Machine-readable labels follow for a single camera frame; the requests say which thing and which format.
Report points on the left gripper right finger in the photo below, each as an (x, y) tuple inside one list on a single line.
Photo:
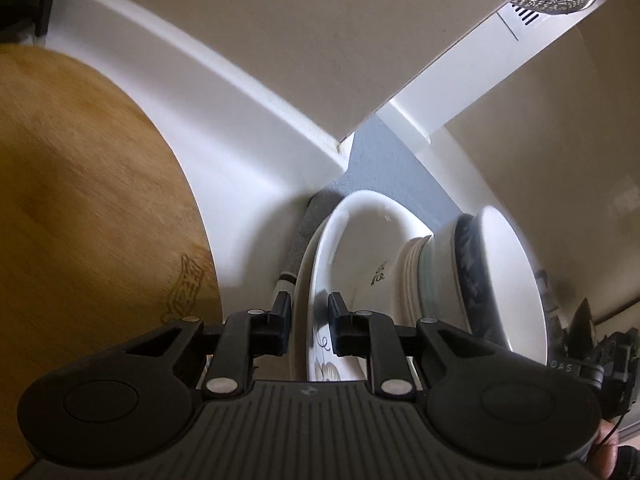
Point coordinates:
[(375, 337)]

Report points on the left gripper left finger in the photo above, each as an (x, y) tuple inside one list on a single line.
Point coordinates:
[(246, 336)]

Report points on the cream beige bowl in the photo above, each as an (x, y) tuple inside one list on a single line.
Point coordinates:
[(409, 294)]

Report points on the large white floral plate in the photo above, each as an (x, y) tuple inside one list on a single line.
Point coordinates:
[(297, 357)]

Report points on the small white floral plate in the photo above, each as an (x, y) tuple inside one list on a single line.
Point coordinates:
[(358, 255)]

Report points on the teal glazed bowl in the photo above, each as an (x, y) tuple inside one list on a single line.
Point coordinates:
[(438, 280)]

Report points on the blue white patterned bowl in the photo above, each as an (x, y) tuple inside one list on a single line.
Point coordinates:
[(501, 299)]

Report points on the orange round plate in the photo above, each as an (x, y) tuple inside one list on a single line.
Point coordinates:
[(295, 244)]

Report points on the person right hand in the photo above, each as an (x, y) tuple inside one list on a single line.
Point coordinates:
[(603, 454)]

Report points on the black gas stove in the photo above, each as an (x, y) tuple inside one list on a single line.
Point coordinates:
[(573, 340)]

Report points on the grey counter mat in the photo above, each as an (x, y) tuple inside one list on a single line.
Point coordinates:
[(380, 162)]

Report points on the wooden cutting board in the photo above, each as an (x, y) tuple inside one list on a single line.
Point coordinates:
[(101, 236)]

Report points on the grey wall vent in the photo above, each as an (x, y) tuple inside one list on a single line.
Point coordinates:
[(525, 16)]

